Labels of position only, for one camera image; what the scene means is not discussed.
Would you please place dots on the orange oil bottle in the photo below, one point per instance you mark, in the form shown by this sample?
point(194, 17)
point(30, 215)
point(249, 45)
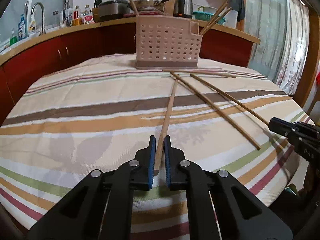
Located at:
point(77, 20)

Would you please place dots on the white spray cleaner bottle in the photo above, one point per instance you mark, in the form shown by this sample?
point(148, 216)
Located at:
point(32, 29)

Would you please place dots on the steel wok with lid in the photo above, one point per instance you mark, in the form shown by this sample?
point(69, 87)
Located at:
point(150, 5)

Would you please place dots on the dark hanging cloth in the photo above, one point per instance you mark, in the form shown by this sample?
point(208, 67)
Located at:
point(239, 6)

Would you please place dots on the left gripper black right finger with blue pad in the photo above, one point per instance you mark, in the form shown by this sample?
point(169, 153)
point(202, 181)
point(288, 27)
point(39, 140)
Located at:
point(218, 205)

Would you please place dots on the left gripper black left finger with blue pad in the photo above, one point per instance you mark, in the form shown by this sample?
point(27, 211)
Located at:
point(100, 205)

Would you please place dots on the knife block with knives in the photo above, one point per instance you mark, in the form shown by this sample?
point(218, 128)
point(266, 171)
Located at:
point(95, 11)

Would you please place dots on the steel rice cooker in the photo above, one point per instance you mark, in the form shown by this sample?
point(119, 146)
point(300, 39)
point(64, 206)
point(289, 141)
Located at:
point(113, 9)

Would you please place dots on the striped tablecloth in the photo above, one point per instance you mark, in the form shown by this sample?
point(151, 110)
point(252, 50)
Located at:
point(98, 114)

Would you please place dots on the teal plastic basket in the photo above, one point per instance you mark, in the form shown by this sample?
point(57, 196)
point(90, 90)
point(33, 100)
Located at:
point(206, 16)

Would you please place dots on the red white snack bag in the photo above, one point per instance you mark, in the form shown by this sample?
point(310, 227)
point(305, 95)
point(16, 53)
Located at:
point(87, 15)

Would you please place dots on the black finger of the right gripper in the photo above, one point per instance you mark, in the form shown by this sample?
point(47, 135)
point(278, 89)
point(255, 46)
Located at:
point(304, 137)

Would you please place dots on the blue detergent bottle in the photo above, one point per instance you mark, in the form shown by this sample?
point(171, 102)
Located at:
point(22, 28)

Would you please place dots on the red kitchen cabinets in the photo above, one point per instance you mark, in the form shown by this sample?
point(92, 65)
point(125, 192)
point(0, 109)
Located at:
point(65, 51)

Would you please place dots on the chopsticks in holder right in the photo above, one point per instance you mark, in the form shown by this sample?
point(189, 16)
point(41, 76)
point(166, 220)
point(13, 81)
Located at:
point(223, 10)

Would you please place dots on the small green soap bottle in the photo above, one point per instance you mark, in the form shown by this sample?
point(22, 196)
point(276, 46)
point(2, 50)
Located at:
point(13, 38)

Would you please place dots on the glass sliding door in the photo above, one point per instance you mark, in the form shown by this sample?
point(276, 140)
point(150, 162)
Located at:
point(283, 29)

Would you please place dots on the wooden chopstick horizontal top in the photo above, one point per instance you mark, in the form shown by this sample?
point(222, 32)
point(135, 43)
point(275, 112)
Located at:
point(199, 72)

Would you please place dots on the red induction cooktop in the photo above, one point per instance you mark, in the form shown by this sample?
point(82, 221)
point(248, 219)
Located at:
point(132, 14)

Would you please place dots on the pink perforated utensil holder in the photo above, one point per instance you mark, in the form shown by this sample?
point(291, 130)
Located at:
point(167, 42)

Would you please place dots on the wooden cutting board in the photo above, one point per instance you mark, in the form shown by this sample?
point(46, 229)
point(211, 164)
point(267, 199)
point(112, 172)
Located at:
point(169, 7)

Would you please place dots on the steel electric kettle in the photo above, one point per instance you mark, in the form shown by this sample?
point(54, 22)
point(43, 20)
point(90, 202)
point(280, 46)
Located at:
point(183, 8)

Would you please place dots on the kitchen window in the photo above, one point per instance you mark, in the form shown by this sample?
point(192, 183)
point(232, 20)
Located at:
point(12, 15)

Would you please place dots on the wooden countertop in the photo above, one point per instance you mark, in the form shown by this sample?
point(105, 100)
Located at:
point(27, 43)

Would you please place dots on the steel kitchen faucet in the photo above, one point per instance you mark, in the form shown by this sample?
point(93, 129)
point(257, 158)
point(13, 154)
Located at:
point(42, 28)

